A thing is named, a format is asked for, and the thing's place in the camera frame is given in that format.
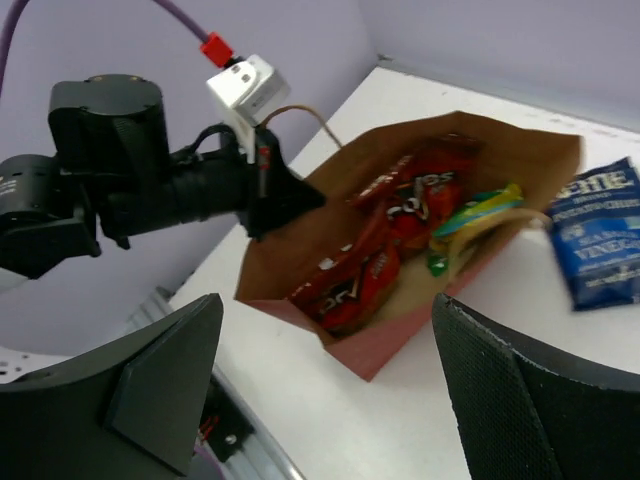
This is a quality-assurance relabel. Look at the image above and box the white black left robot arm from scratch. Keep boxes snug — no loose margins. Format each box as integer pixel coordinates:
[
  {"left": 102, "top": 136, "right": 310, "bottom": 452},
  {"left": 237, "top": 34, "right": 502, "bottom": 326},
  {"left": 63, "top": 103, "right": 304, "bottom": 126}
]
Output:
[{"left": 1, "top": 74, "right": 326, "bottom": 290}]

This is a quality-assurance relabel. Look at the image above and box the blue Kettle potato chips bag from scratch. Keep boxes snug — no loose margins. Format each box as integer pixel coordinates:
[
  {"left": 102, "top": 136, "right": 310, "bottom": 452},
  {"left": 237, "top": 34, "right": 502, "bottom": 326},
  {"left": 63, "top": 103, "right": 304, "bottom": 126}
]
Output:
[{"left": 548, "top": 157, "right": 639, "bottom": 311}]

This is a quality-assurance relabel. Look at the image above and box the red Doritos chip bag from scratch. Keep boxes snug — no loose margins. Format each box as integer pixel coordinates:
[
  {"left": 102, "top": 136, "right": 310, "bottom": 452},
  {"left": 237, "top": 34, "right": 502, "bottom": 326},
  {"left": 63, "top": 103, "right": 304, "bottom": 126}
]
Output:
[{"left": 350, "top": 133, "right": 484, "bottom": 260}]

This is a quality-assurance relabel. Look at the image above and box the red brown paper bag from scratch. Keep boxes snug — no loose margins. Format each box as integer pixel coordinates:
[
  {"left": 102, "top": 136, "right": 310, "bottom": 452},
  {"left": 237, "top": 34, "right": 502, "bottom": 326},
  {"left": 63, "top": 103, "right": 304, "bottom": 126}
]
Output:
[{"left": 235, "top": 111, "right": 582, "bottom": 381}]

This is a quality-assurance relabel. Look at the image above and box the small green candy packet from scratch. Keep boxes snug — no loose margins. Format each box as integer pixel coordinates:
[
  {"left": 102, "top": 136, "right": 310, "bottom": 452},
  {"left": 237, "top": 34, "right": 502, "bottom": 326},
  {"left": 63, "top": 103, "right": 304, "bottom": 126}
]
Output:
[{"left": 426, "top": 250, "right": 448, "bottom": 278}]

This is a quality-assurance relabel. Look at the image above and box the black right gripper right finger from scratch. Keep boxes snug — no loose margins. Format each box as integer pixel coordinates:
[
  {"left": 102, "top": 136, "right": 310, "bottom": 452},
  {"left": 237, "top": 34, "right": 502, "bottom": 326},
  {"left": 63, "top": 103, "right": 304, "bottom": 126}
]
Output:
[{"left": 432, "top": 294, "right": 639, "bottom": 479}]

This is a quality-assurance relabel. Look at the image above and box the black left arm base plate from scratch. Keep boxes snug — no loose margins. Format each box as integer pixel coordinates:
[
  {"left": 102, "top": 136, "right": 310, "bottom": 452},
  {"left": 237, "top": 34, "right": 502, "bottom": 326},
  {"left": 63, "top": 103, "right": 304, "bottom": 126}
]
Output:
[{"left": 199, "top": 374, "right": 255, "bottom": 462}]

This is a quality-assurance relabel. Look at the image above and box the green yellow candy packet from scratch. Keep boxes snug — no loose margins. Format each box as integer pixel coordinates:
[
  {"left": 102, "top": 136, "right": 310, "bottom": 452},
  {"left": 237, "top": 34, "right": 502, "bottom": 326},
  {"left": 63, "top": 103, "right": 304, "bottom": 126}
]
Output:
[{"left": 429, "top": 183, "right": 524, "bottom": 252}]

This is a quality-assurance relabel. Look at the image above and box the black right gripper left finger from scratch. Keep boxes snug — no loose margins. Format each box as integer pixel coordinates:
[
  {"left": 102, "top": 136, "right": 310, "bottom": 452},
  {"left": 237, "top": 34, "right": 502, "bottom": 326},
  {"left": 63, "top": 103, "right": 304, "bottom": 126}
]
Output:
[{"left": 1, "top": 294, "right": 223, "bottom": 480}]

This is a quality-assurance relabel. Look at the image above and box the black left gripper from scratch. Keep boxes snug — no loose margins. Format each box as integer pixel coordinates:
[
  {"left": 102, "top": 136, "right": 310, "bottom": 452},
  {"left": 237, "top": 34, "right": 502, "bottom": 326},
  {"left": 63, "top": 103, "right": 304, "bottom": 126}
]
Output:
[{"left": 48, "top": 74, "right": 326, "bottom": 248}]

